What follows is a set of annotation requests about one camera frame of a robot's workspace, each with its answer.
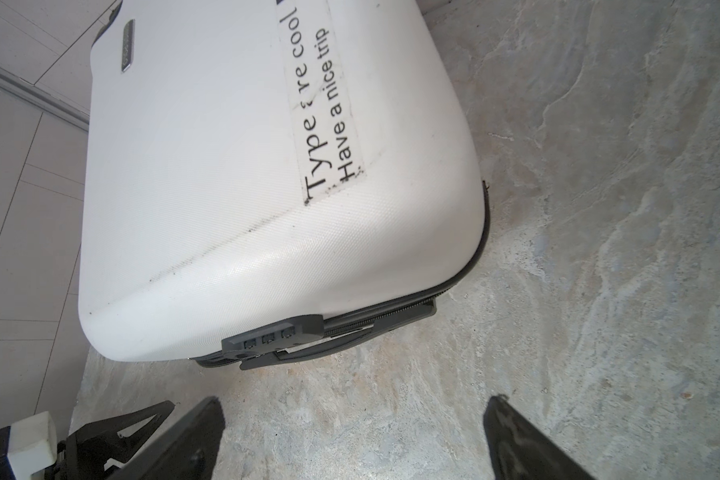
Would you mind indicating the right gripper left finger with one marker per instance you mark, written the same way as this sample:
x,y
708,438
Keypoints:
x,y
187,450

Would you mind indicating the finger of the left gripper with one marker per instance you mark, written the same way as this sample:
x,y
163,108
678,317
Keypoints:
x,y
90,448

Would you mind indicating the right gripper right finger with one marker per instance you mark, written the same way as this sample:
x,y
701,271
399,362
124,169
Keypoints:
x,y
518,450

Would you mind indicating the black and white suitcase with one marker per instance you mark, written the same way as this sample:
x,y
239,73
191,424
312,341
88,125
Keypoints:
x,y
270,182

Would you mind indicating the left aluminium corner profile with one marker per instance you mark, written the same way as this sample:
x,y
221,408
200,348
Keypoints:
x,y
32,95

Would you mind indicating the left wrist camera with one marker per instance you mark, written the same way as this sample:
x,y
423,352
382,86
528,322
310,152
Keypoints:
x,y
28,448

